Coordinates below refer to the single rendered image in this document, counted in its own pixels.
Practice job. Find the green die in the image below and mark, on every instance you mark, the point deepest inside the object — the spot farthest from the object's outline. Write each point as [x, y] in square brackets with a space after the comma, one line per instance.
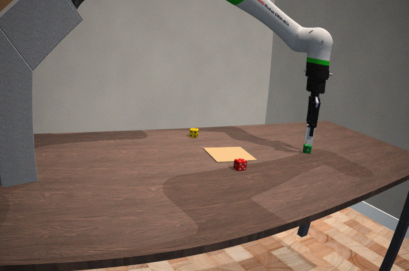
[307, 148]

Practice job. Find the tan flat mat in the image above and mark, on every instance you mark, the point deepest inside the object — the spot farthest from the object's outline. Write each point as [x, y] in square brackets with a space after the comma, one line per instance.
[228, 154]

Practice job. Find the red die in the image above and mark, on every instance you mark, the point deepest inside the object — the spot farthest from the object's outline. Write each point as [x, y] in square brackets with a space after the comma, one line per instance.
[240, 164]

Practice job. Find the yellow die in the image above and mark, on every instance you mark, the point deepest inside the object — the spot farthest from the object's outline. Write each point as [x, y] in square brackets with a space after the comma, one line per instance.
[193, 132]

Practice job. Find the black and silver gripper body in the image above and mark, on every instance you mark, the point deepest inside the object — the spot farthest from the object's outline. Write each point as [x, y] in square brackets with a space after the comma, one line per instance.
[315, 87]

